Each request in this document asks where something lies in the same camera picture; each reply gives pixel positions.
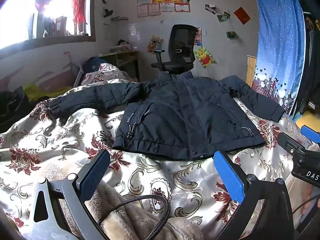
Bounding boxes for black office chair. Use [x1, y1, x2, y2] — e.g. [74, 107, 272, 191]
[149, 24, 198, 75]

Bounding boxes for floral satin bedspread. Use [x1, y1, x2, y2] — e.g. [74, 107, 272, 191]
[0, 64, 313, 240]

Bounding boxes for red hanging tassel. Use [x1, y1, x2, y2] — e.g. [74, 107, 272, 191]
[71, 0, 88, 27]

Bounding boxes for wooden board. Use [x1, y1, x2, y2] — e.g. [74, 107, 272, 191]
[246, 54, 257, 87]

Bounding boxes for wooden desk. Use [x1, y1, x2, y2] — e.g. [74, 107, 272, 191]
[99, 44, 140, 82]

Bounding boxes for dark hanging clothes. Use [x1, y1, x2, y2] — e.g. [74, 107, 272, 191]
[302, 11, 320, 110]

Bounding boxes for dark navy padded jacket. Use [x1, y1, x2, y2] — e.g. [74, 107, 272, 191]
[47, 71, 285, 161]

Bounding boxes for yellow-green cloth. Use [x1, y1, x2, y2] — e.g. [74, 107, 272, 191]
[24, 83, 73, 102]

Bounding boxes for blue dotted curtain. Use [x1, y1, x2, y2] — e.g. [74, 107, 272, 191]
[251, 0, 306, 117]

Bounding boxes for black and white wall photo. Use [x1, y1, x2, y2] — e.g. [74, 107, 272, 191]
[205, 3, 218, 15]

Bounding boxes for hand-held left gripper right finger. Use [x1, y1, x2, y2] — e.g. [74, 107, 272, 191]
[213, 150, 294, 240]

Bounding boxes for green wall card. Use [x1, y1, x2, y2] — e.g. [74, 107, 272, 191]
[217, 11, 231, 22]

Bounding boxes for black bag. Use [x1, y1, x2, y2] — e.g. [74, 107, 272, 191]
[0, 86, 31, 133]

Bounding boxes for beige fleece blanket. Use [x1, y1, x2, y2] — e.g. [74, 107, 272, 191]
[40, 164, 204, 240]

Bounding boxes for window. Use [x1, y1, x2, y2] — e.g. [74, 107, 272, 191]
[0, 0, 97, 52]

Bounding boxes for red paper envelope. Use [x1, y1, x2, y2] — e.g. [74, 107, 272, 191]
[234, 7, 251, 25]

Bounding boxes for yellow bear poster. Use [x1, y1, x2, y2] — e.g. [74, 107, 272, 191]
[194, 45, 217, 68]

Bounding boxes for black braided cable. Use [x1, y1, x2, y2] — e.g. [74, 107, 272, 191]
[96, 194, 172, 240]

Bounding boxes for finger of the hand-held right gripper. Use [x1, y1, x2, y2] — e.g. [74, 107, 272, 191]
[301, 125, 320, 143]

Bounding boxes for group of wall certificates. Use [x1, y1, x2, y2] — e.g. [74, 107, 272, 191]
[136, 0, 200, 18]

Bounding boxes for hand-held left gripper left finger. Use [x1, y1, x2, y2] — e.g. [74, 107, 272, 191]
[28, 149, 112, 240]

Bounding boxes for colourful cartoon sticker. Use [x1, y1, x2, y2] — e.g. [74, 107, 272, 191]
[147, 35, 165, 54]

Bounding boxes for cartoon poster behind chair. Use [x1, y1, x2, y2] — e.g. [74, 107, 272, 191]
[194, 27, 203, 47]

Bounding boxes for dark blue bag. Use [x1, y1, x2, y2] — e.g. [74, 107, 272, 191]
[82, 57, 107, 77]

